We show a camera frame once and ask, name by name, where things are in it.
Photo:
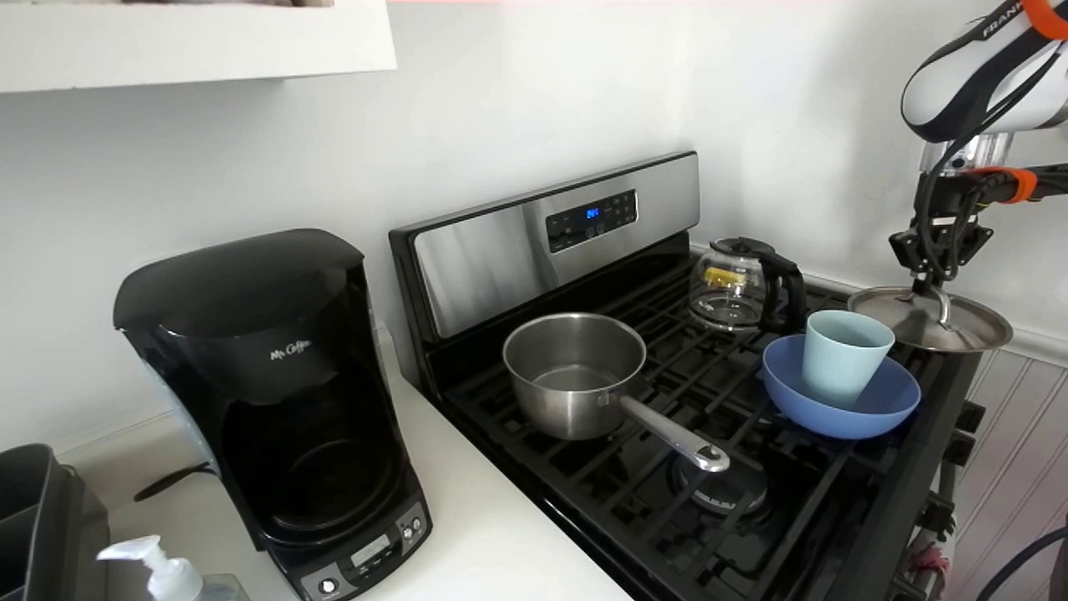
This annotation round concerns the stainless black gas stove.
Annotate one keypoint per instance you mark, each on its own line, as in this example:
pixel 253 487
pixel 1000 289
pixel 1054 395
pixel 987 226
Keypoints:
pixel 795 519

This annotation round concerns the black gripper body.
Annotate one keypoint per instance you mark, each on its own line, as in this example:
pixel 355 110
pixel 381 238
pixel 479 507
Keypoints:
pixel 944 232

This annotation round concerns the black coffee maker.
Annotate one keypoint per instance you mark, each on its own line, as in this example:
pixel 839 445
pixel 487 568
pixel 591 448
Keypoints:
pixel 271 354

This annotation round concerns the silver pot lid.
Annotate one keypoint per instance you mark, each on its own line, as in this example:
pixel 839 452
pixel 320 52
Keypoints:
pixel 935 322

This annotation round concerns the silver pot with handle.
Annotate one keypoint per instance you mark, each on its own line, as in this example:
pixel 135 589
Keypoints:
pixel 574 379

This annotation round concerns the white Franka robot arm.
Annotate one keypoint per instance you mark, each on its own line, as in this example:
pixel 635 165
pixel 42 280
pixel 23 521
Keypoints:
pixel 1005 75

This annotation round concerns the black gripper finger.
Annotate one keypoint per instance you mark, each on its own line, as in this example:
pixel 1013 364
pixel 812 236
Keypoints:
pixel 946 276
pixel 922 280

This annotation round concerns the white soap dispenser bottle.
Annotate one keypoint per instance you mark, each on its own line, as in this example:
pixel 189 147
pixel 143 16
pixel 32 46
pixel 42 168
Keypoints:
pixel 174 578

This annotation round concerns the white wall shelf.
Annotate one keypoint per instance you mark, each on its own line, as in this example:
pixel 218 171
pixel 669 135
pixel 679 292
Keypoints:
pixel 92 46

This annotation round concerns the glass coffee carafe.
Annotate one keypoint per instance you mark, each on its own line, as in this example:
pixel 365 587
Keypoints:
pixel 746 286

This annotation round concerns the blue bowl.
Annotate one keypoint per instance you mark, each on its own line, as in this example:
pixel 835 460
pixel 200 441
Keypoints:
pixel 884 404

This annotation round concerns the light teal cup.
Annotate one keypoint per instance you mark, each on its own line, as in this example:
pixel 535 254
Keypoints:
pixel 842 351

